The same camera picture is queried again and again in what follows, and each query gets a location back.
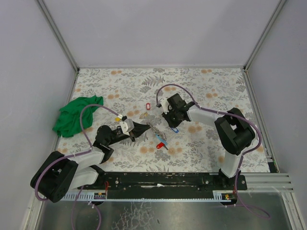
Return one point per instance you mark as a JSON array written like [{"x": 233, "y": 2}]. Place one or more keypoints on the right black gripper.
[{"x": 169, "y": 116}]

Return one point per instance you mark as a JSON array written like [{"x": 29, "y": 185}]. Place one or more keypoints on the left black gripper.
[{"x": 132, "y": 133}]

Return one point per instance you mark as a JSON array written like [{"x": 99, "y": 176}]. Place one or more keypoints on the blue key tag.
[{"x": 175, "y": 130}]

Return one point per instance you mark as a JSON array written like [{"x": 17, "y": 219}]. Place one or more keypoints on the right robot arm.
[{"x": 234, "y": 131}]

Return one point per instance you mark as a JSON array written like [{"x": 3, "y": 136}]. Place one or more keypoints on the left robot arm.
[{"x": 61, "y": 173}]

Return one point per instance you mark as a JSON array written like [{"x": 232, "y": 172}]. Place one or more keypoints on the green cloth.
[{"x": 68, "y": 122}]

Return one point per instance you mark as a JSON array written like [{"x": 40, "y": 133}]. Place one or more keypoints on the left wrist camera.
[{"x": 127, "y": 126}]

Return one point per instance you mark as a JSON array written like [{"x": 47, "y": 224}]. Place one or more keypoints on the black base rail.
[{"x": 158, "y": 185}]

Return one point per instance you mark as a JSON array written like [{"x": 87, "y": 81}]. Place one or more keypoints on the white cable duct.
[{"x": 84, "y": 196}]

